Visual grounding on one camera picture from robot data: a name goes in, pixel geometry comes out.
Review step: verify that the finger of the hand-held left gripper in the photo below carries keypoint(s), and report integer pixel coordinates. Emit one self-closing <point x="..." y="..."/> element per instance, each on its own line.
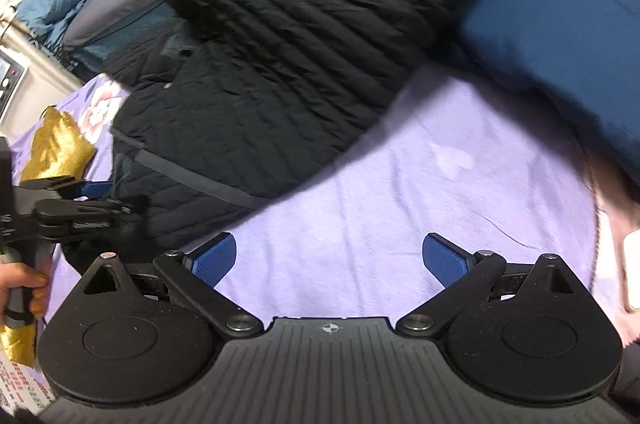
<point x="75" y="190"/>
<point x="85" y="219"/>

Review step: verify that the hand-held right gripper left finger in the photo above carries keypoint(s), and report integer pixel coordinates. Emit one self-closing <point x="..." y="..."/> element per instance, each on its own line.
<point x="216" y="258"/>

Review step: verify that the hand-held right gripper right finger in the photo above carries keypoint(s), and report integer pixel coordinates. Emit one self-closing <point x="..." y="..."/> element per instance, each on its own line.
<point x="446" y="260"/>

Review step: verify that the black knitted sweater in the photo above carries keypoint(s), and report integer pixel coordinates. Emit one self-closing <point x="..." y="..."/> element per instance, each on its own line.
<point x="280" y="79"/>

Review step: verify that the person's left hand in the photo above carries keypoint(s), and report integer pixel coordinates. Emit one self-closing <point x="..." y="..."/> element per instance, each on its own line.
<point x="20" y="276"/>

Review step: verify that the white printed bed sheet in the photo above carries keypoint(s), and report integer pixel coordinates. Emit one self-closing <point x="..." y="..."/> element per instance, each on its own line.
<point x="350" y="214"/>

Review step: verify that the white appliance with panel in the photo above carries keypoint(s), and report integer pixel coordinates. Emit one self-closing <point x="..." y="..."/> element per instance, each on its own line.
<point x="10" y="79"/>

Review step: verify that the teal bed skirt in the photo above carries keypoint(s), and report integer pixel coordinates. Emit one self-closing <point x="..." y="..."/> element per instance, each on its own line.
<point x="100" y="50"/>

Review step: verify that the printed paper sheet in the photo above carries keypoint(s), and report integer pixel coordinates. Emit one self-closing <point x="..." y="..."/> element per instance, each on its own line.
<point x="20" y="384"/>

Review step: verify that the pink cloth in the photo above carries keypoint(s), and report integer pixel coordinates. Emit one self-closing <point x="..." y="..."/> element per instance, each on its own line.
<point x="611" y="214"/>

